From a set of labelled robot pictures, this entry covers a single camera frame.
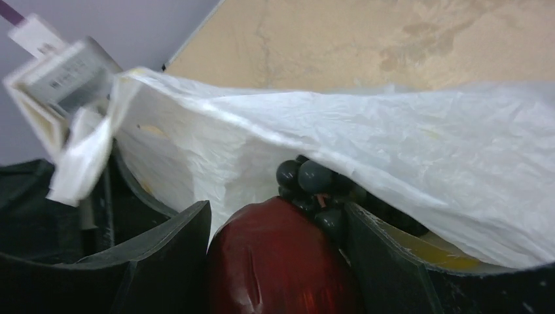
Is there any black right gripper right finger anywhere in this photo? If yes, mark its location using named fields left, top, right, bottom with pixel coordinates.
left=346, top=203, right=554, bottom=313

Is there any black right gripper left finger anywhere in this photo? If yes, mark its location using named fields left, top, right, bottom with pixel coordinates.
left=1, top=201, right=211, bottom=313

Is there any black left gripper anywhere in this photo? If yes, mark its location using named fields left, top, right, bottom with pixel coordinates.
left=1, top=147, right=177, bottom=264

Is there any yellow fake lemon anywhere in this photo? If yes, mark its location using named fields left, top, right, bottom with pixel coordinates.
left=381, top=223, right=480, bottom=271

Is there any dark red fake apple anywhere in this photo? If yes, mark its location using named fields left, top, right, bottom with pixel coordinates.
left=207, top=197, right=365, bottom=313

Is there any dark fake grape bunch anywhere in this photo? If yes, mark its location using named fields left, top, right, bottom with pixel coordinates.
left=276, top=155, right=429, bottom=247

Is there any white plastic shopping bag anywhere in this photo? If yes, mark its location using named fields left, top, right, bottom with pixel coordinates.
left=48, top=68, right=554, bottom=268

